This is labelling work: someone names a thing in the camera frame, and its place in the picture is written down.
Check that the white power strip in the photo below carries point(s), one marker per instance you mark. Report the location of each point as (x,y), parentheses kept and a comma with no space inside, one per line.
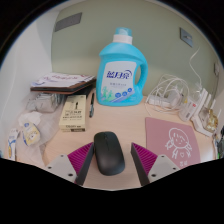
(160,101)

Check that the dark brown book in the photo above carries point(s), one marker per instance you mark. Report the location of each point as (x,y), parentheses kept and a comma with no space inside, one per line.
(73,89)

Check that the black pen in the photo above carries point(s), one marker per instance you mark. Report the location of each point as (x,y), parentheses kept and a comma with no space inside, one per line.
(91,105)

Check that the pink mouse pad with drawing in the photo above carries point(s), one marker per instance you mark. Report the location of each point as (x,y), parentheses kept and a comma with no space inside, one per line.
(160,133)

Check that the white router with antennas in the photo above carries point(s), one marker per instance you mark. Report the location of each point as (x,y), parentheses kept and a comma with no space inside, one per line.
(200,116)

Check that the blue detergent bottle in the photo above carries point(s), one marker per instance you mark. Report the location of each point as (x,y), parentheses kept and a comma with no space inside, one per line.
(116,60)

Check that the clear plastic bag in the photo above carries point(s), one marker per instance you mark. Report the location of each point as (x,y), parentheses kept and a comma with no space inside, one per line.
(50,126)

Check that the gold foil packet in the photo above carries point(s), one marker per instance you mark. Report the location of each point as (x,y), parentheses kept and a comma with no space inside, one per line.
(211,124)

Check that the black computer mouse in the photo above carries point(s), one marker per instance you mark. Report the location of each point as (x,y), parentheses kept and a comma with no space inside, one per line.
(108,153)

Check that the small black device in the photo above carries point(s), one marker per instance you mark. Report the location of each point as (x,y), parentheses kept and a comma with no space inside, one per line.
(220,145)

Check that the grey blank wall plate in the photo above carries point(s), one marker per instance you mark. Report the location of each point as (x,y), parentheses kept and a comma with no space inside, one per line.
(68,22)

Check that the small yellow snack packet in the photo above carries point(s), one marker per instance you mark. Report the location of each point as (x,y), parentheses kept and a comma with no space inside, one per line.
(30,134)

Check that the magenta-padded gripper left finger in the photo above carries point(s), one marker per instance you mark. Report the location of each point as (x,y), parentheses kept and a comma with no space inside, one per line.
(60,165)

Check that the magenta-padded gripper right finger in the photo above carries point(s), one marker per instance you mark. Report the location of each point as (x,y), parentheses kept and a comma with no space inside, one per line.
(165,165)

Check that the white labelled plastic cup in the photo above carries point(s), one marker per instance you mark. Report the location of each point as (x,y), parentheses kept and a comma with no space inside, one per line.
(187,110)

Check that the grey wall socket plate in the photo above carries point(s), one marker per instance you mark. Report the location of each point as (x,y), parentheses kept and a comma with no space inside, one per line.
(186,36)

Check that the narrow printed snack packet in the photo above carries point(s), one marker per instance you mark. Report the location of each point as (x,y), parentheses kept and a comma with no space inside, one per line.
(12,143)

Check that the pale yellow cardboard box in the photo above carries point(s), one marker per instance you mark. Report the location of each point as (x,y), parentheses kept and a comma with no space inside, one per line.
(73,113)

